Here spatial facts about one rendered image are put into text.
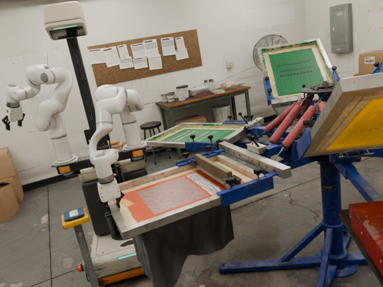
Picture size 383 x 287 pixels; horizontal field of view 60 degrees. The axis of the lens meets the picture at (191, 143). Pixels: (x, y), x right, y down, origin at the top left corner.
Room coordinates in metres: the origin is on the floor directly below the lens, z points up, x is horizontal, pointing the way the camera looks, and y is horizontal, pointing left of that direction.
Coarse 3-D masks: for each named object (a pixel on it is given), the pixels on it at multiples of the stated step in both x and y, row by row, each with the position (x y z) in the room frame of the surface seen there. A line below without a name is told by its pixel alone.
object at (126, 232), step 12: (216, 156) 2.06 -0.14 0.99; (180, 168) 1.97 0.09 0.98; (192, 168) 2.00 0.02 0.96; (240, 168) 1.78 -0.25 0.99; (132, 180) 1.88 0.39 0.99; (144, 180) 1.88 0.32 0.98; (108, 204) 1.59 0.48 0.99; (192, 204) 1.43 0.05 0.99; (204, 204) 1.42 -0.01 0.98; (216, 204) 1.44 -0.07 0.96; (120, 216) 1.43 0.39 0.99; (156, 216) 1.37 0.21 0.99; (168, 216) 1.36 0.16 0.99; (180, 216) 1.38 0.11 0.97; (120, 228) 1.32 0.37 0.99; (132, 228) 1.30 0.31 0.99; (144, 228) 1.32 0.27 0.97
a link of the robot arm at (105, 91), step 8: (104, 88) 1.88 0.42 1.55; (112, 88) 1.84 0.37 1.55; (96, 96) 1.83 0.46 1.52; (104, 96) 1.81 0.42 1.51; (112, 96) 1.81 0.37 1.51; (128, 96) 1.98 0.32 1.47; (136, 96) 1.99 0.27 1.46; (128, 104) 1.99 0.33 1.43; (136, 104) 2.00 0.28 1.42; (144, 104) 2.13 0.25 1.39
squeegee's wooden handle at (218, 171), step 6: (198, 156) 1.90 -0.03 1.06; (198, 162) 1.91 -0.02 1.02; (204, 162) 1.83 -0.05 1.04; (210, 162) 1.76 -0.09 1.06; (204, 168) 1.84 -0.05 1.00; (210, 168) 1.75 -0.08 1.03; (216, 168) 1.68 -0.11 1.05; (222, 168) 1.64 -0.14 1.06; (216, 174) 1.70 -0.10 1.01; (222, 174) 1.62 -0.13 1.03; (228, 174) 1.57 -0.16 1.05; (222, 180) 1.63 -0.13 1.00
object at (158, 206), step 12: (216, 180) 1.75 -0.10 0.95; (180, 192) 1.66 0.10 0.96; (192, 192) 1.63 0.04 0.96; (204, 192) 1.61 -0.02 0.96; (144, 204) 1.59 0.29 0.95; (156, 204) 1.57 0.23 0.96; (168, 204) 1.54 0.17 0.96; (180, 204) 1.52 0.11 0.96; (132, 216) 1.48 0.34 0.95; (144, 216) 1.46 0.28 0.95
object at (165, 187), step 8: (184, 176) 1.89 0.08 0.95; (208, 176) 1.82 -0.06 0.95; (152, 184) 1.84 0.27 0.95; (160, 184) 1.82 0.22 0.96; (168, 184) 1.80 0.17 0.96; (176, 184) 1.78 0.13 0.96; (184, 184) 1.76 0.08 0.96; (192, 184) 1.74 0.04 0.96; (128, 192) 1.78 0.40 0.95; (136, 192) 1.76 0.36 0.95; (144, 192) 1.74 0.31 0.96; (152, 192) 1.73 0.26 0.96; (160, 192) 1.71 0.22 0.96; (168, 192) 1.69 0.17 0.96; (136, 200) 1.66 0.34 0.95; (144, 200) 1.64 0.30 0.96
